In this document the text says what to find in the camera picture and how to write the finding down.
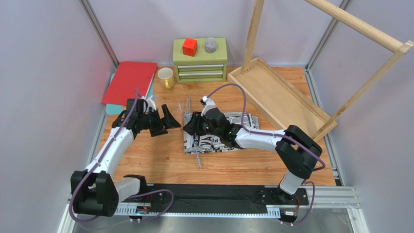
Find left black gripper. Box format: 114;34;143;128
139;104;181;137

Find blue wire hanger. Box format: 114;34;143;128
178;96;203;169

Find newspaper print trousers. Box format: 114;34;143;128
183;112;259;155

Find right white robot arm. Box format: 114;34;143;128
183;108;322;203

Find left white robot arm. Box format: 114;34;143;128
70;96;181;217

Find yellow mug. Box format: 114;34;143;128
157;67;174;89

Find teal cutting board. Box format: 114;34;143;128
105;78;154;115

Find red board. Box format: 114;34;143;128
101;61;157;105

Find green drawer cabinet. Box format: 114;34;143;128
172;37;227;83

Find red cube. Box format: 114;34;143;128
182;38;198;57

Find clear glass jar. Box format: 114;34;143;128
204;37;217;53

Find wooden clothes rack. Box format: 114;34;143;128
227;0;414;142

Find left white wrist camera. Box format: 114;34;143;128
145;95;157;114

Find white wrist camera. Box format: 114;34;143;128
145;95;157;114
201;96;216;117

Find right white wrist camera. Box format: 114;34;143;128
201;96;216;117

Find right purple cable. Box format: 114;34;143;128
205;83;326;226

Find purple cable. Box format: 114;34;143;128
68;88;174;224
205;83;326;226

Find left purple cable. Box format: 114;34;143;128
68;88;174;224

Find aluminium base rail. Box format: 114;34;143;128
58;183;369;233

